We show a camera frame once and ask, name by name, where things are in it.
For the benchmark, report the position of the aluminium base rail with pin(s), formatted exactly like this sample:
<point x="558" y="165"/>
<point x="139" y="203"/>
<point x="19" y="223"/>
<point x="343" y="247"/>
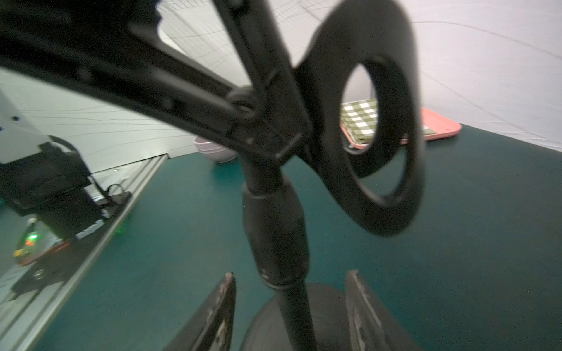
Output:
<point x="32" y="295"/>

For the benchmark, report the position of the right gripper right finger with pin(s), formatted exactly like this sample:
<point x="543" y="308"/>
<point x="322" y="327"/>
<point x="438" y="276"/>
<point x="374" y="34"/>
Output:
<point x="371" y="325"/>

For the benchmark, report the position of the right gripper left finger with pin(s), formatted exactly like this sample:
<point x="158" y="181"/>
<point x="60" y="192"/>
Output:
<point x="211" y="326"/>

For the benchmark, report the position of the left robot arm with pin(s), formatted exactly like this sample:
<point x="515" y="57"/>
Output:
<point x="51" y="183"/>

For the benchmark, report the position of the black round stand base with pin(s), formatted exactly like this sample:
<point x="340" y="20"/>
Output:
<point x="330" y="321"/>

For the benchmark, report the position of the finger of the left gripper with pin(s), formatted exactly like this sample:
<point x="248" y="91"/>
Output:
<point x="110" y="50"/>

